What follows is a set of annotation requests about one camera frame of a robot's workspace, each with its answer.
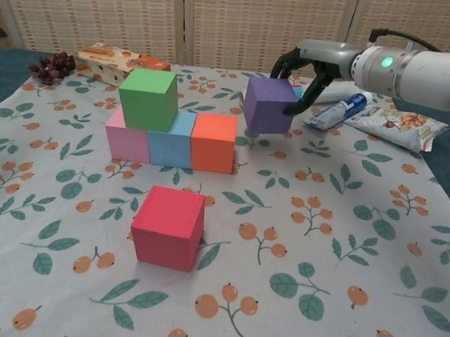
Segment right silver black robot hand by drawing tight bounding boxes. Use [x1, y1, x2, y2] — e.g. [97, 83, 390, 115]
[266, 34, 362, 122]

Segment purple foam cube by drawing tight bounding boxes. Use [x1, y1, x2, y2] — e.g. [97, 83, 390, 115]
[241, 74, 302, 138]

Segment orange foam cube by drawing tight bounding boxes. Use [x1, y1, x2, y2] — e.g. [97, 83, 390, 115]
[187, 111, 240, 176]

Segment light blue foam cube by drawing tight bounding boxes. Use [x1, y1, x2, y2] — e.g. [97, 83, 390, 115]
[143, 107, 198, 170]

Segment green foam cube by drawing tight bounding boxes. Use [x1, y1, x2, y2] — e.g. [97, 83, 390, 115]
[115, 66, 181, 134]

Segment pink foam cube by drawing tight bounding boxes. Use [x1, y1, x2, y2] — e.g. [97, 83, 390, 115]
[101, 106, 155, 165]

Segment magenta red foam cube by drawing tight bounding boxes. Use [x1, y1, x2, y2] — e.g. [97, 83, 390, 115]
[126, 183, 209, 275]

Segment clear cling film roll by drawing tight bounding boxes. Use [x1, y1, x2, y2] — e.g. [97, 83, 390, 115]
[238, 68, 366, 122]

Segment blue white toothpaste tube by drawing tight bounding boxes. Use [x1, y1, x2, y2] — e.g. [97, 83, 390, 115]
[302, 84, 374, 136]

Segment white nut snack bag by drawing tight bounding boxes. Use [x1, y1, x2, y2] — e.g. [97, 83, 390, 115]
[342, 102, 450, 155]

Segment bamboo folding screen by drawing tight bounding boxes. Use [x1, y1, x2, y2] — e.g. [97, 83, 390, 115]
[0, 0, 450, 96]

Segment floral print tablecloth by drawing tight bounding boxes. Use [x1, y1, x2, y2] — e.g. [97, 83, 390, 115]
[0, 43, 450, 337]

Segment orange biscuit box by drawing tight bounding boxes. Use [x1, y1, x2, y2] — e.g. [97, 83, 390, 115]
[70, 40, 174, 94]

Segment dark red grape bunch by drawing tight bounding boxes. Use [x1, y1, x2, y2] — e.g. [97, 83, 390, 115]
[26, 47, 79, 88]

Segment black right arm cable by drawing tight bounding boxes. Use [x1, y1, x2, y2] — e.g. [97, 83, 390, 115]
[366, 27, 445, 54]

